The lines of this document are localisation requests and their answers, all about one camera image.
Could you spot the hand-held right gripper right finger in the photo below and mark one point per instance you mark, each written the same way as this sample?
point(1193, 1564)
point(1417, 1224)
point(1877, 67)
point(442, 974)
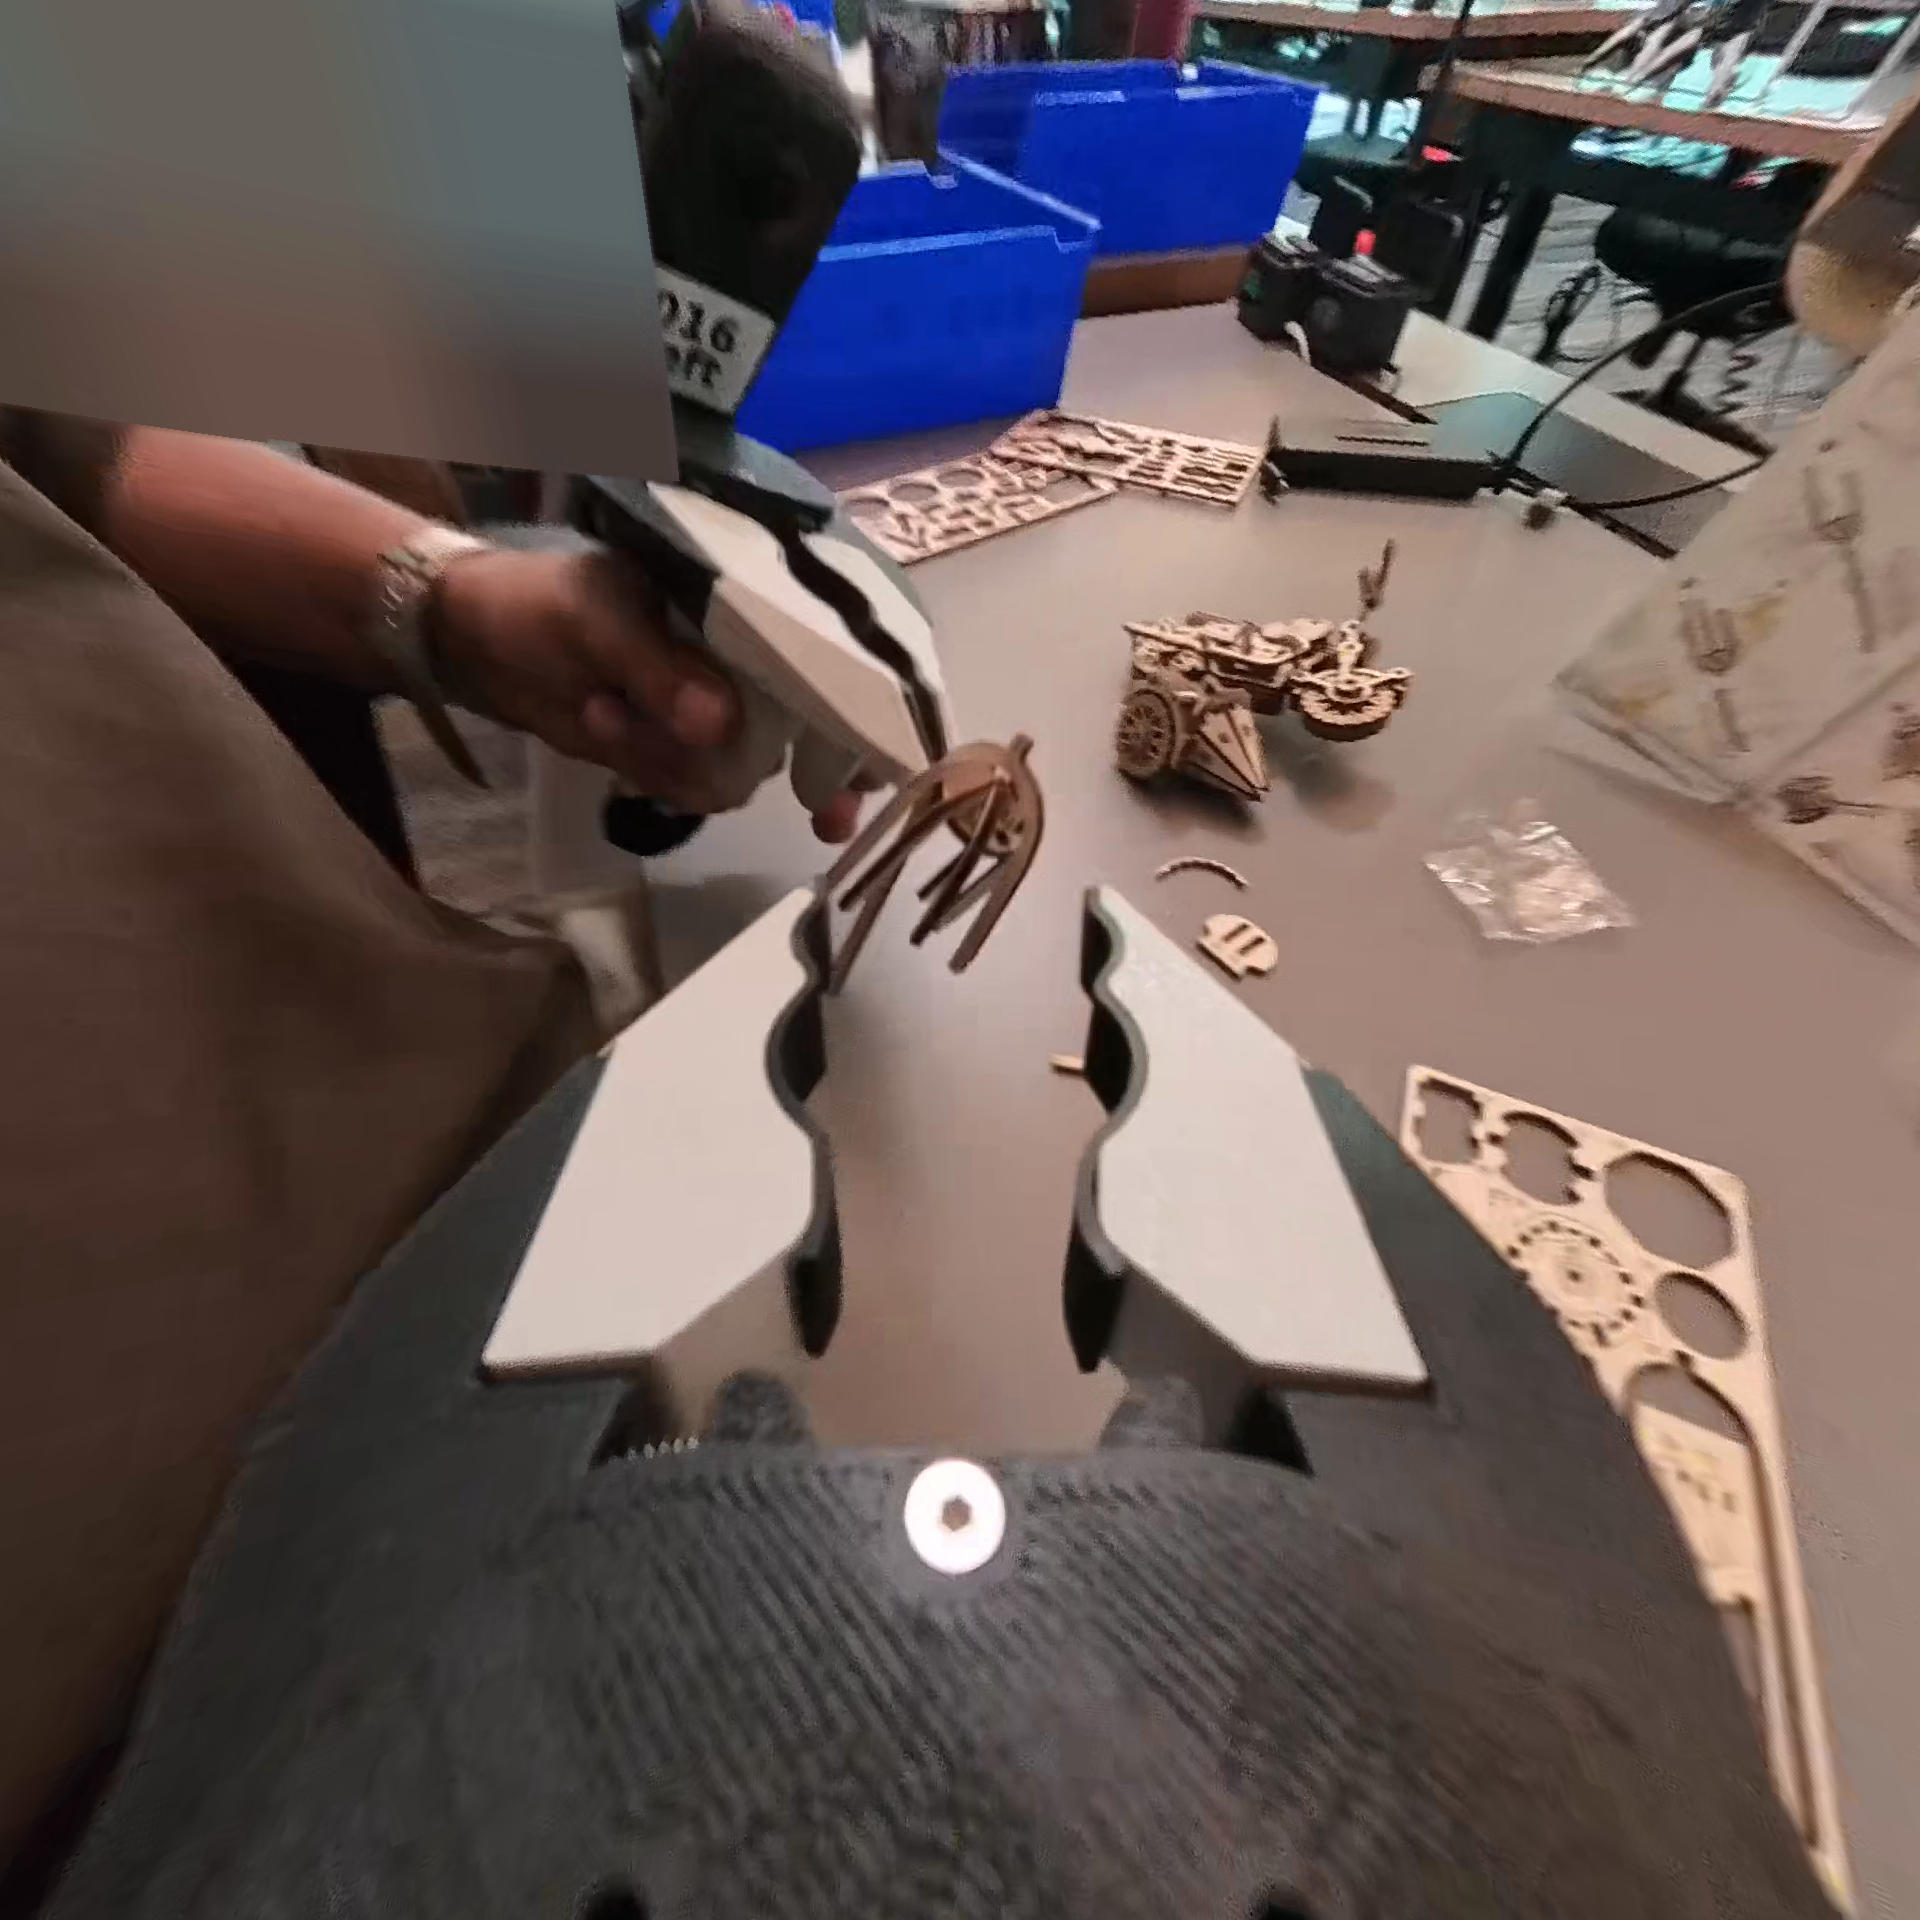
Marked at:
point(1243, 1231)

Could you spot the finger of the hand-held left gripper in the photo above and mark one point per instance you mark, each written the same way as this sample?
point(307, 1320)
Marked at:
point(886, 616)
point(779, 645)

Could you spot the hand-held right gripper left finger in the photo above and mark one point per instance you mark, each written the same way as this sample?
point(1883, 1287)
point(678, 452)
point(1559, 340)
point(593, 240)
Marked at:
point(675, 1202)

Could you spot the wooden ribbed model part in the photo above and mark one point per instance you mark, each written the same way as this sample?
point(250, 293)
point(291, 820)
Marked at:
point(984, 781)

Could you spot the person's left forearm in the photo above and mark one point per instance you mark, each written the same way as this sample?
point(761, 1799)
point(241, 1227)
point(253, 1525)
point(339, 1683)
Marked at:
point(271, 524)

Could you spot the grey desk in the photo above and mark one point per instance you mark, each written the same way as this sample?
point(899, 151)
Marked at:
point(1350, 1021)

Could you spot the person's left hand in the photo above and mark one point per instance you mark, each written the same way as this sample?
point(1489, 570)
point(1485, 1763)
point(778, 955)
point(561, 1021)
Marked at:
point(569, 645)

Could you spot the wooden sheet with round holes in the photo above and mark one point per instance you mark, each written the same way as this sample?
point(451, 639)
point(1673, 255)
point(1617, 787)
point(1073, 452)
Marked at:
point(1050, 508)

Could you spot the blue plastic bin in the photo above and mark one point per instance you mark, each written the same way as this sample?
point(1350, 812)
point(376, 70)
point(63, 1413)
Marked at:
point(931, 331)
point(1171, 182)

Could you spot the small slotted wooden piece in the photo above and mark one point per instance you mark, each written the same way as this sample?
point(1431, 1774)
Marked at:
point(1237, 946)

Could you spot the wooden model vehicle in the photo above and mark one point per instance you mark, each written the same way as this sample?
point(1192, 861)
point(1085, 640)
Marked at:
point(1200, 734)

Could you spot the wooden puzzle sheet with gear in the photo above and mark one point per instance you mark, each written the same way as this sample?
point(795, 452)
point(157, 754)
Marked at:
point(1583, 1284)

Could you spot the wooden sheet with fine cutouts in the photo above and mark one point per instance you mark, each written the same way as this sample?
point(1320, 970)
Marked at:
point(1184, 452)

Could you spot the curved wooden arc piece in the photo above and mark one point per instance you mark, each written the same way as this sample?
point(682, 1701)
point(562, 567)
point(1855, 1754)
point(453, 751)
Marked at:
point(1200, 864)

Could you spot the silver wristwatch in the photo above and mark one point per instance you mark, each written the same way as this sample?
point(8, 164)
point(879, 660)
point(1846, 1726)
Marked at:
point(413, 594)

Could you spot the clear plastic bag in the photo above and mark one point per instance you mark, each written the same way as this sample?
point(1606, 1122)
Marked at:
point(1530, 879)

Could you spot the black battery charger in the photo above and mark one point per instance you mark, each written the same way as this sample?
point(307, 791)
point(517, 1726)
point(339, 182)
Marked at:
point(1359, 317)
point(1275, 293)

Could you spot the black flat device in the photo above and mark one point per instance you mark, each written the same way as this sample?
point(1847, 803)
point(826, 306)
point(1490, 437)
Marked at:
point(1381, 464)

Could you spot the printed instruction paper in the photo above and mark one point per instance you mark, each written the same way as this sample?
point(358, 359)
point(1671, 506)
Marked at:
point(1800, 675)

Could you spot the black office chair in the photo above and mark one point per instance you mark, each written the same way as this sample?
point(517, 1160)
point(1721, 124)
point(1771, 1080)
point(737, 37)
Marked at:
point(1680, 255)

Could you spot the wooden background table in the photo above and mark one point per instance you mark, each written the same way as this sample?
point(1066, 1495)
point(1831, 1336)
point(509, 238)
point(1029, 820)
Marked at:
point(1651, 108)

